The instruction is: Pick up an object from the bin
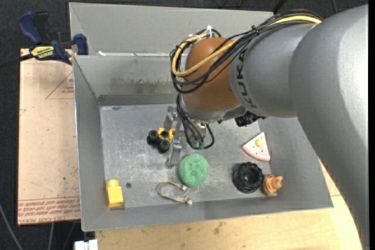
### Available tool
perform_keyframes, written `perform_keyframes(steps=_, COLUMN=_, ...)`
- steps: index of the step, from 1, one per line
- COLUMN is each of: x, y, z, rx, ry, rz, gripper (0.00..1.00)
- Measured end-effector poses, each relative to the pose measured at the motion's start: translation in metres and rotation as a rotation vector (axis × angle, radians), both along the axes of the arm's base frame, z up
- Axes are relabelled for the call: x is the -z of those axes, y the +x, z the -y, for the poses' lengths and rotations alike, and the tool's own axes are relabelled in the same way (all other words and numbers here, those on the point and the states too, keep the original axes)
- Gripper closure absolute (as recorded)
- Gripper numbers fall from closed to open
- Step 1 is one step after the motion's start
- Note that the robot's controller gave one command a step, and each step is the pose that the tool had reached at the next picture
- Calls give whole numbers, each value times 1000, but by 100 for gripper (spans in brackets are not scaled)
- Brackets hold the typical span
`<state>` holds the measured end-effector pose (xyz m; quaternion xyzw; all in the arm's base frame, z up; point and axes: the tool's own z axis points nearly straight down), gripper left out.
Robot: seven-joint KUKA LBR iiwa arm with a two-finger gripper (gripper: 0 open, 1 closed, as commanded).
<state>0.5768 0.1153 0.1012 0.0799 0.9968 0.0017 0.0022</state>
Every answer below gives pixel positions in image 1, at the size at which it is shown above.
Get orange brown toy figure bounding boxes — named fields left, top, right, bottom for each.
left=260, top=173, right=284, bottom=197

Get grey metal bin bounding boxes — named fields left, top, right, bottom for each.
left=69, top=2, right=335, bottom=232

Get green round scrubber ball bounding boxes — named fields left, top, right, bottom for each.
left=178, top=153, right=210, bottom=189

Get pink triangular toy slice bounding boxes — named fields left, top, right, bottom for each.
left=240, top=131, right=271, bottom=163

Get brown cardboard board red print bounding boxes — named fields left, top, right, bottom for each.
left=17, top=48, right=82, bottom=226

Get yellow toy brick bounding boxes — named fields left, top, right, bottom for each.
left=105, top=179, right=125, bottom=209

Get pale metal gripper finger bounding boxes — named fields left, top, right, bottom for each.
left=163, top=105, right=178, bottom=131
left=166, top=137, right=184, bottom=168

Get yellow toy vehicle black wheels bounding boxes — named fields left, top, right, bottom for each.
left=146, top=127, right=176, bottom=155

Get black ribbed round cap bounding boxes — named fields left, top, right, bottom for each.
left=231, top=161, right=264, bottom=194

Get grey looped strap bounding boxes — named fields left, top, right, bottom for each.
left=156, top=181, right=193, bottom=206

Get black cylinder on white bracket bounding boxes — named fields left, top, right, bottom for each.
left=234, top=112, right=267, bottom=128

